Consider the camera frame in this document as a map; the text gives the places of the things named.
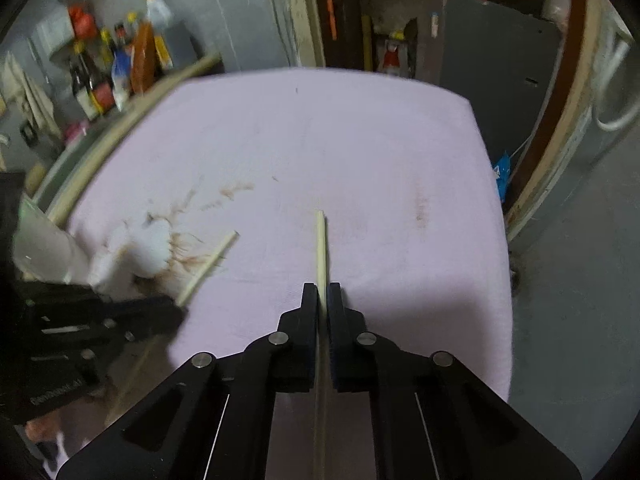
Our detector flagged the dark cabinet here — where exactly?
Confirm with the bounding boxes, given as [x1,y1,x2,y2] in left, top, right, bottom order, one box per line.
[416,0,562,162]

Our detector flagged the orange spice bag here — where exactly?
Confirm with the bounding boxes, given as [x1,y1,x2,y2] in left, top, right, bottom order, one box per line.
[130,21,156,94]

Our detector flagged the dark wine bottle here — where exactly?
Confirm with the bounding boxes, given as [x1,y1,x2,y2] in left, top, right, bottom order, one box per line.
[68,61,99,122]

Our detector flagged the hanging beige towel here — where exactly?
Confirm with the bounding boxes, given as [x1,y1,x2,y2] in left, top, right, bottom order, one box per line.
[1,52,62,139]

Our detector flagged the person's left hand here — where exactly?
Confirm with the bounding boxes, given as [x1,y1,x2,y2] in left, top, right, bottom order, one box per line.
[25,411,68,468]

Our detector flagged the soy sauce bottle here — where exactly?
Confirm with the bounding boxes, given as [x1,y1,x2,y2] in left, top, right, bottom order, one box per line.
[74,40,115,115]

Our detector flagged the white hose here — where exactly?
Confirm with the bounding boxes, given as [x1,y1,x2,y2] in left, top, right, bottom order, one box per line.
[591,34,640,134]

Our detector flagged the white plastic utensil caddy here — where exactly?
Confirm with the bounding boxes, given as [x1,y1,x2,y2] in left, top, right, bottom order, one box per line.
[13,195,90,285]

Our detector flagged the red plastic bag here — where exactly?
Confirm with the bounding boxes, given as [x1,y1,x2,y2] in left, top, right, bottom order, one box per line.
[67,6,99,40]

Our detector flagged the pink floral table cloth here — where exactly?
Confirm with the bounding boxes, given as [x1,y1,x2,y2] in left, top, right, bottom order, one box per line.
[67,70,512,396]

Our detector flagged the wooden chopstick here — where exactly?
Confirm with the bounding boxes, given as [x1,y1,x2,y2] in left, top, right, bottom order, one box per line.
[104,231,239,427]
[314,210,330,479]

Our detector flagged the large oil jug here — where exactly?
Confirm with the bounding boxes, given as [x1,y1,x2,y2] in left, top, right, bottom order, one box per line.
[146,0,198,72]

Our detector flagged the small sauce bottle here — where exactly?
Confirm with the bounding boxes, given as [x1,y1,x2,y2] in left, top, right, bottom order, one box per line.
[114,22,132,54]

